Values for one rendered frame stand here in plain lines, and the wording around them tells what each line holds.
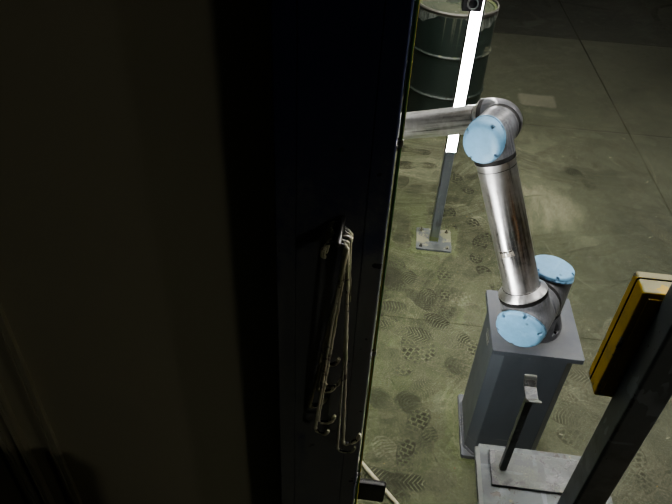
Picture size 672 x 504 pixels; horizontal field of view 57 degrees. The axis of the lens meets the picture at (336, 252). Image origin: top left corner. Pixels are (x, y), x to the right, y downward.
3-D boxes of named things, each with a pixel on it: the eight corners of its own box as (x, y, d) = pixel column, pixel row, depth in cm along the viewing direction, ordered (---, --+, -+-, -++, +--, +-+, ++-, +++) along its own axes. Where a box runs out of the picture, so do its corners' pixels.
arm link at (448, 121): (532, 87, 178) (345, 110, 220) (516, 102, 170) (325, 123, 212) (538, 125, 183) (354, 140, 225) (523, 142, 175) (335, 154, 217)
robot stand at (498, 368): (527, 405, 271) (569, 298, 231) (537, 467, 248) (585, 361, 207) (457, 396, 273) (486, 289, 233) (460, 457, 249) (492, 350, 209)
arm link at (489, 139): (563, 322, 201) (523, 99, 170) (545, 356, 189) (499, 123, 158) (518, 318, 210) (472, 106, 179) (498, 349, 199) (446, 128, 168)
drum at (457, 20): (393, 103, 496) (406, -13, 440) (463, 101, 504) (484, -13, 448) (410, 139, 451) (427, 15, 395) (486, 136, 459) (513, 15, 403)
